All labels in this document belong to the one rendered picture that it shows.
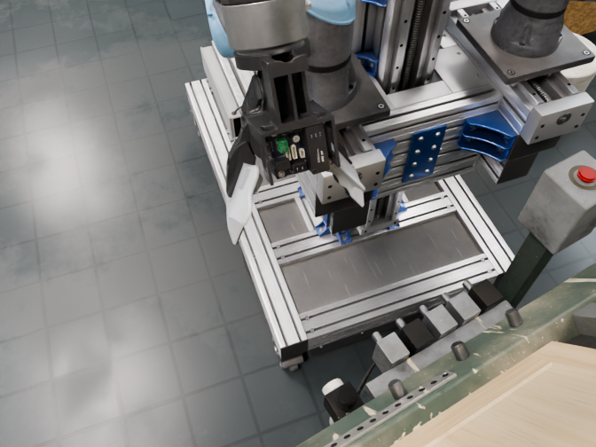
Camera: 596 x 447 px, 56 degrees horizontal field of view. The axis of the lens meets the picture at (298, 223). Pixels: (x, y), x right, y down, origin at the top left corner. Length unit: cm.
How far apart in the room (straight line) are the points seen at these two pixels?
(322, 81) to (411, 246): 98
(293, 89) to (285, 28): 5
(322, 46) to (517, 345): 63
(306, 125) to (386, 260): 143
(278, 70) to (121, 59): 258
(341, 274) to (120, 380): 82
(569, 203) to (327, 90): 55
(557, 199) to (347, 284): 80
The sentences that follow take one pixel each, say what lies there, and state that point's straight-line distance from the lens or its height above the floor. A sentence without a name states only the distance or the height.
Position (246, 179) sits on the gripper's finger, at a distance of 58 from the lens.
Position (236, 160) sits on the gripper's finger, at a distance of 58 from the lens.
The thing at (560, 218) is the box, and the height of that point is 86.
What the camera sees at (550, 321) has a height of 91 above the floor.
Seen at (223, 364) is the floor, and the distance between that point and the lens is 198.
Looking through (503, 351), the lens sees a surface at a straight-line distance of 106.
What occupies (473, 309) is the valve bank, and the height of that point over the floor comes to 76.
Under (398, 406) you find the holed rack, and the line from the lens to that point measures 100.
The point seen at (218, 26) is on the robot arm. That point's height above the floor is 123.
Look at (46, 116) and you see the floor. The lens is 287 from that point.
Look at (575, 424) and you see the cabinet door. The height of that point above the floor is 106.
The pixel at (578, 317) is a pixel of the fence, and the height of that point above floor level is 91.
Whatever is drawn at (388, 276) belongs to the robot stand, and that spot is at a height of 21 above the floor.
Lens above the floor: 183
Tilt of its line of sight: 55 degrees down
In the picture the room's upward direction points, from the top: straight up
